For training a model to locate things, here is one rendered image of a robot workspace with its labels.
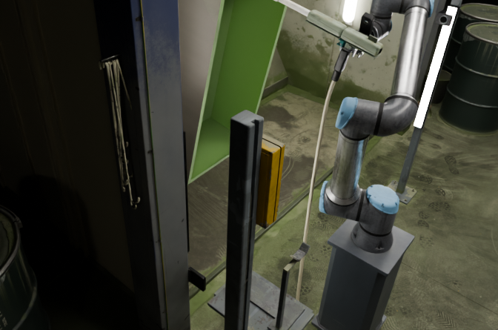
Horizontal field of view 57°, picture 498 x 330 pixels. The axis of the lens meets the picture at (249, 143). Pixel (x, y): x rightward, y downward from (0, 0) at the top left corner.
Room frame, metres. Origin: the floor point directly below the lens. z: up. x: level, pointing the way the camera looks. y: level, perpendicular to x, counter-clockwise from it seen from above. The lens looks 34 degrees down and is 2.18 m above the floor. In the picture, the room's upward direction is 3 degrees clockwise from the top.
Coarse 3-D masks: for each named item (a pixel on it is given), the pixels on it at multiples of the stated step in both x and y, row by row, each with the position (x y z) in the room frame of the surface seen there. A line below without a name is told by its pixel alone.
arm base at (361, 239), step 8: (360, 224) 1.55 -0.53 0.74; (352, 232) 1.58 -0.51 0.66; (360, 232) 1.53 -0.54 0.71; (368, 232) 1.51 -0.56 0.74; (360, 240) 1.51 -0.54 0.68; (368, 240) 1.49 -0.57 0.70; (376, 240) 1.49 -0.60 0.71; (384, 240) 1.49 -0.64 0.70; (392, 240) 1.53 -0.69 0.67; (368, 248) 1.48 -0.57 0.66; (376, 248) 1.48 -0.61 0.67; (384, 248) 1.48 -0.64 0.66
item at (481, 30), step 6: (474, 24) 4.15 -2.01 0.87; (480, 24) 4.17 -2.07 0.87; (486, 24) 4.18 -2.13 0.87; (492, 24) 4.18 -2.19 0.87; (468, 30) 3.98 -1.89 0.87; (474, 30) 4.01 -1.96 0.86; (480, 30) 4.02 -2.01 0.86; (486, 30) 4.03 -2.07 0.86; (492, 30) 4.04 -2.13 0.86; (480, 36) 3.86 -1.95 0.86; (486, 36) 3.87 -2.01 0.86; (492, 36) 3.87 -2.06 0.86
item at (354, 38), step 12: (276, 0) 1.81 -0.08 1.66; (288, 0) 1.79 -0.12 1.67; (300, 12) 1.74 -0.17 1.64; (312, 12) 1.71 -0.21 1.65; (312, 24) 1.70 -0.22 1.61; (324, 24) 1.67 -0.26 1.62; (336, 24) 1.65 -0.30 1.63; (336, 36) 1.64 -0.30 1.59; (348, 36) 1.61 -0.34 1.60; (360, 36) 1.59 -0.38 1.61; (372, 36) 1.58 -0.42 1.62; (360, 48) 1.58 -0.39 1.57; (372, 48) 1.55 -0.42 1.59; (336, 60) 1.64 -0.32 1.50; (336, 72) 1.63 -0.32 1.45
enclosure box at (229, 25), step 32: (192, 0) 2.07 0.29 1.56; (224, 0) 1.99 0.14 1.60; (256, 0) 2.60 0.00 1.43; (192, 32) 2.07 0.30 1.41; (224, 32) 2.68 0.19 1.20; (256, 32) 2.59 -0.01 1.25; (192, 64) 2.07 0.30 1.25; (224, 64) 2.73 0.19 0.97; (256, 64) 2.58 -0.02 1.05; (192, 96) 2.08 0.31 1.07; (224, 96) 2.72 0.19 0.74; (256, 96) 2.57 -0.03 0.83; (192, 128) 2.08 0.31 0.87; (224, 128) 2.69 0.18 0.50; (192, 160) 2.08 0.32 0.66
